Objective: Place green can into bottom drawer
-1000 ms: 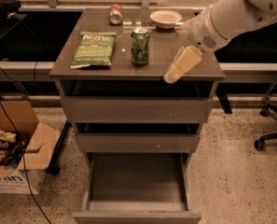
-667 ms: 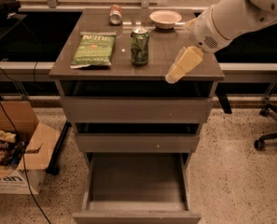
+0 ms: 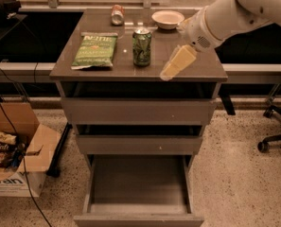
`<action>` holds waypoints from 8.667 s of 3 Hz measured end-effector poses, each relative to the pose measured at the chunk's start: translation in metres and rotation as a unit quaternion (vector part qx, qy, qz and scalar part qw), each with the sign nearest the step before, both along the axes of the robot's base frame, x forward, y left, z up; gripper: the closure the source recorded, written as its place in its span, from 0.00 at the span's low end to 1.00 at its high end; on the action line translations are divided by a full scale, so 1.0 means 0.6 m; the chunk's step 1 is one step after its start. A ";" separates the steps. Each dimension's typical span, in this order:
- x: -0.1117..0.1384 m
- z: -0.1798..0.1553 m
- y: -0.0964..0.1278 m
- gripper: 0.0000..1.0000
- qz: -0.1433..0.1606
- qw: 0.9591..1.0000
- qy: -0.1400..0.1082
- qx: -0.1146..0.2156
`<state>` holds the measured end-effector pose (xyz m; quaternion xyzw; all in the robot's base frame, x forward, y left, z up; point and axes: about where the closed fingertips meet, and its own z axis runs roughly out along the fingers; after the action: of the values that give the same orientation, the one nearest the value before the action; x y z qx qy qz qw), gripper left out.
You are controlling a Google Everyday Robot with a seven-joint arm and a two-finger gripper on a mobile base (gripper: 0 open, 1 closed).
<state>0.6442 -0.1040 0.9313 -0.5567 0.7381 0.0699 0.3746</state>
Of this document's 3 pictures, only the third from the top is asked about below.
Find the green soda can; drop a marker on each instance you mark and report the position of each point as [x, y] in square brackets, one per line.
[141, 39]

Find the orange soda can lying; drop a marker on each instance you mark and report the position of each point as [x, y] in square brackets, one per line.
[117, 15]

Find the cardboard box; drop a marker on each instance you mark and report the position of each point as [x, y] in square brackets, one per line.
[26, 151]

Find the green chip bag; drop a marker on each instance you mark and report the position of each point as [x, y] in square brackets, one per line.
[95, 50]

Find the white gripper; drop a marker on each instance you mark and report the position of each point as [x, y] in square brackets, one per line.
[195, 32]

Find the grey top drawer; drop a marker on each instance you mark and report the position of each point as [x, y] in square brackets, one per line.
[137, 112]

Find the white bowl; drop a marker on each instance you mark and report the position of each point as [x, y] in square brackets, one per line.
[167, 19]

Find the grey middle drawer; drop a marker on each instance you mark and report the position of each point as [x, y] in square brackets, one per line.
[138, 145]

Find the grey drawer cabinet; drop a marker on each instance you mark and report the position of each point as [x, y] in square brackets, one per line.
[200, 81]

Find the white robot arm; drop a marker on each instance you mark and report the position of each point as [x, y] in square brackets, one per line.
[214, 24]

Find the snack bags in box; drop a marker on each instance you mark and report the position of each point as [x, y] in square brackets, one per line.
[12, 150]

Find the grey open bottom drawer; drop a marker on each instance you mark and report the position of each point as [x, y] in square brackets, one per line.
[138, 191]

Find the black table leg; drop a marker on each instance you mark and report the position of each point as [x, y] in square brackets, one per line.
[54, 170]

